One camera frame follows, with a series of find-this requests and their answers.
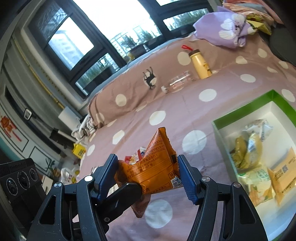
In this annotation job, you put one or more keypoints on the green yellow corn snack bag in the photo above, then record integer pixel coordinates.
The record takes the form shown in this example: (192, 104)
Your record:
(258, 185)

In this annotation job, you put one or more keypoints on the pink polka-dot bed cover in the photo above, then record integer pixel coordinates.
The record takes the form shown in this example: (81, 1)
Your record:
(131, 108)

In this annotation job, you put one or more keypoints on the purple floral cloth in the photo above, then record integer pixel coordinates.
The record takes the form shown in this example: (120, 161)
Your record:
(223, 28)

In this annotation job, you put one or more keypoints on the yellow brown nut bag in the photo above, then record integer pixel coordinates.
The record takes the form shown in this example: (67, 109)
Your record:
(247, 154)

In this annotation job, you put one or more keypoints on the white red-edged snack packet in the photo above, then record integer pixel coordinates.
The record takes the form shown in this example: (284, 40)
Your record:
(136, 157)

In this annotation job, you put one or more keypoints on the clear plastic water bottle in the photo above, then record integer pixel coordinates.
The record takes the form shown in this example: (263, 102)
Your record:
(178, 82)

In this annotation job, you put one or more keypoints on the orange snack bag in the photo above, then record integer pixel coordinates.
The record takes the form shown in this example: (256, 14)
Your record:
(156, 172)

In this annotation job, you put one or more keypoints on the yellow box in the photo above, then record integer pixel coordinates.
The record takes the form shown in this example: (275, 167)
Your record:
(79, 150)

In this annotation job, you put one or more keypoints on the tan yellow snack bag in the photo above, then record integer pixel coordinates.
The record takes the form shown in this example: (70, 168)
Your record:
(283, 176)

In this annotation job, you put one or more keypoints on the green cardboard box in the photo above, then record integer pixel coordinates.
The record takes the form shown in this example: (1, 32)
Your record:
(281, 115)

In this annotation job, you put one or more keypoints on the white blue-print snack bag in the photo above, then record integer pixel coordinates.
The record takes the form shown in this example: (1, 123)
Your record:
(260, 126)

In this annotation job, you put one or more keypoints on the black-framed window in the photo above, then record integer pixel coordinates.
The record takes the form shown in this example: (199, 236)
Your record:
(88, 41)

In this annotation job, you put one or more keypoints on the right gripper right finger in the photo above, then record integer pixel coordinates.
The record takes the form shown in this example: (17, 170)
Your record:
(225, 212)

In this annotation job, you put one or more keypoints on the pink patterned cloth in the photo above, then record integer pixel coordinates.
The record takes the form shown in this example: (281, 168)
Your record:
(258, 14)

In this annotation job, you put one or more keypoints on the striped white cloth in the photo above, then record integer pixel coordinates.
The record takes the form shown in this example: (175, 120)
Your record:
(85, 130)

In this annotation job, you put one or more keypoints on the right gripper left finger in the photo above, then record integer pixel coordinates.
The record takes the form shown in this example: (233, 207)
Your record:
(54, 218)

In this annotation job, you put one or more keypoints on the yellow bear bottle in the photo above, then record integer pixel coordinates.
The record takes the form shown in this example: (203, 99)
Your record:
(201, 66)

